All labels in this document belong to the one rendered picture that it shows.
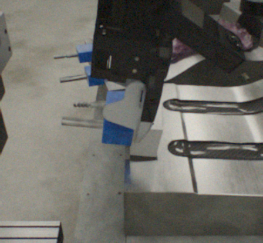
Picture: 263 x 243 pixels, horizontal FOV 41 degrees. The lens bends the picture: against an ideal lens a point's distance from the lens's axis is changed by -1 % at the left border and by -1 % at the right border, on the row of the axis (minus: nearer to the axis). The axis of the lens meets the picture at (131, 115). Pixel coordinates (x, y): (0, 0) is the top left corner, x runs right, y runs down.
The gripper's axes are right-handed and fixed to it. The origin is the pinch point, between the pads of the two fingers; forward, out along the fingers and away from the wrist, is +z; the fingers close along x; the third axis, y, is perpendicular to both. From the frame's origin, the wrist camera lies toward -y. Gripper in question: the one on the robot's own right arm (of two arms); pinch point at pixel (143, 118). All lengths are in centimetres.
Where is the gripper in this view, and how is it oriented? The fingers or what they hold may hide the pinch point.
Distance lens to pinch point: 46.7
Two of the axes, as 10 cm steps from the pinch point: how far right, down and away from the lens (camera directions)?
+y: -9.9, -1.1, -0.8
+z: -1.4, 7.1, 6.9
